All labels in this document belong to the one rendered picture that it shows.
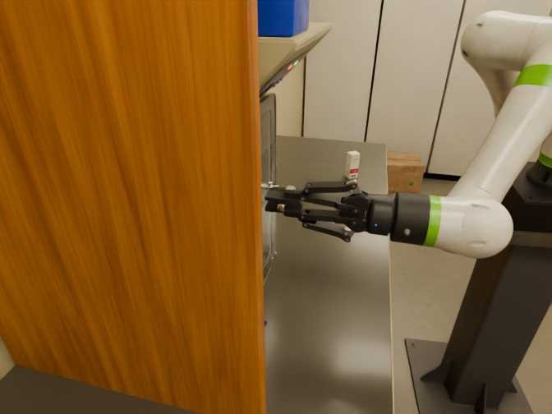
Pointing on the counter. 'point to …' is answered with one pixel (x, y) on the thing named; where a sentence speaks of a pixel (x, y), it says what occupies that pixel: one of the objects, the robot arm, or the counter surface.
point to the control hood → (287, 50)
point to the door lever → (282, 191)
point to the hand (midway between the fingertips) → (283, 202)
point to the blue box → (282, 17)
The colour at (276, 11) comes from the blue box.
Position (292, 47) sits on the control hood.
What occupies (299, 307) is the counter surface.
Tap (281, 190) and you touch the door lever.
